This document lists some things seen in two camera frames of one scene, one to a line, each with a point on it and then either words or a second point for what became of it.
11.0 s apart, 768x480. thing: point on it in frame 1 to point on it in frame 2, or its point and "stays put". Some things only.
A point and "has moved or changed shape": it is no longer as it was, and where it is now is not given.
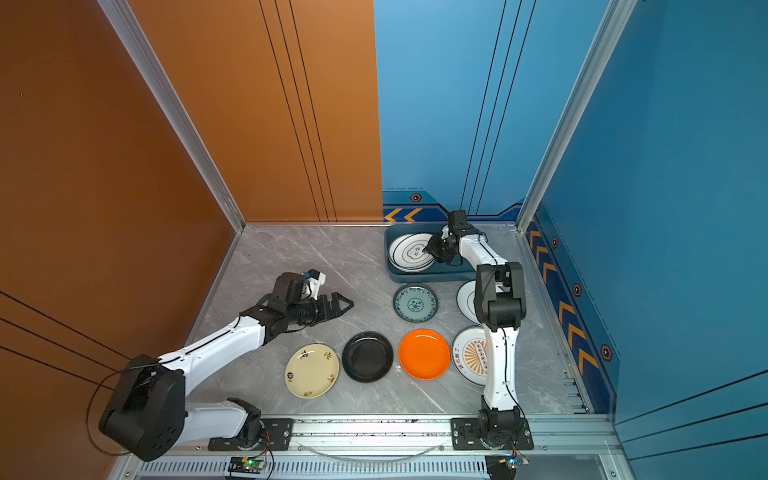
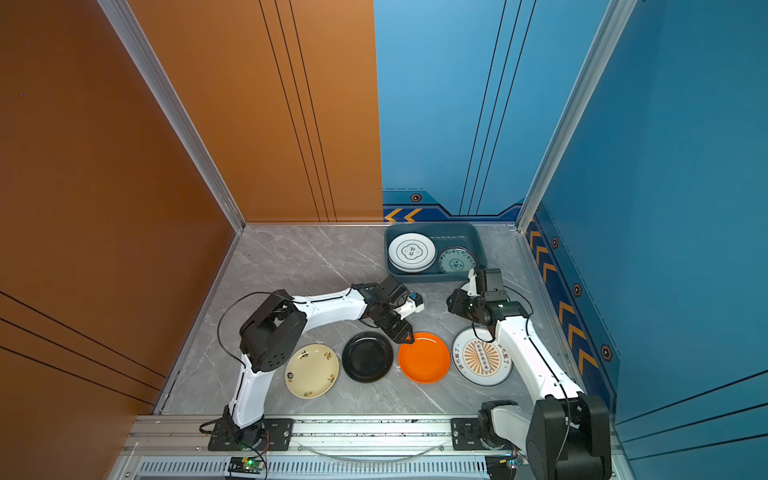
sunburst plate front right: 470,353 stays put
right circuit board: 504,467 stays put
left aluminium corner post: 130,31 stays put
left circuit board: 246,465 stays put
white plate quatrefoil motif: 406,252 stays put
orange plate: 424,354 stays put
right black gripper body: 447,254 to 467,306
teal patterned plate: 415,303 has moved or changed shape
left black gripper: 335,310 to 401,335
